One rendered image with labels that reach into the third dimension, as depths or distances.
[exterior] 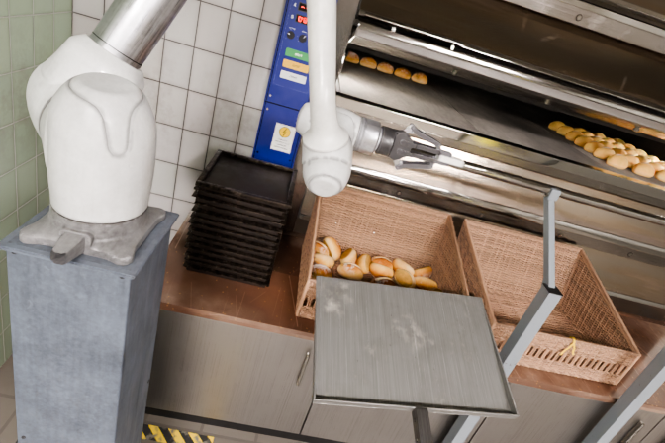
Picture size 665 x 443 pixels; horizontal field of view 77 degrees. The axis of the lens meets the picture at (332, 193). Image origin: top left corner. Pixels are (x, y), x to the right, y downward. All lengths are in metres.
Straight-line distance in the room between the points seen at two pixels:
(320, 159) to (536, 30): 1.03
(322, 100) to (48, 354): 0.71
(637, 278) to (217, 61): 2.01
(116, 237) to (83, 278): 0.08
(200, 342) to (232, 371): 0.15
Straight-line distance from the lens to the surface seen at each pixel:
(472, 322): 1.41
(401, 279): 1.63
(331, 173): 0.87
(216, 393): 1.58
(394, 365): 1.23
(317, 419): 1.65
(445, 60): 1.42
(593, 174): 1.94
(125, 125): 0.73
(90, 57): 0.90
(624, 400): 1.80
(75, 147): 0.73
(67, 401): 1.07
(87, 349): 0.94
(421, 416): 1.18
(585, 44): 1.77
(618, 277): 2.29
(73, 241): 0.79
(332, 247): 1.61
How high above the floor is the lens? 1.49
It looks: 25 degrees down
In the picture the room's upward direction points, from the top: 18 degrees clockwise
